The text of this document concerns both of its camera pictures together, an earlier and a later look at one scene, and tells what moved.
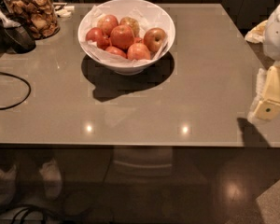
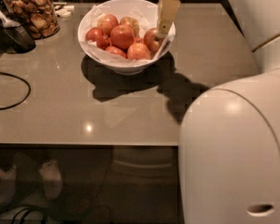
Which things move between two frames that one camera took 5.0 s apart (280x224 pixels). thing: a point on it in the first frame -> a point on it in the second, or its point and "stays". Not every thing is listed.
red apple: (153, 37) stays
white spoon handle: (6, 22) stays
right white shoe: (52, 179) stays
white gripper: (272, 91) -> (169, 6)
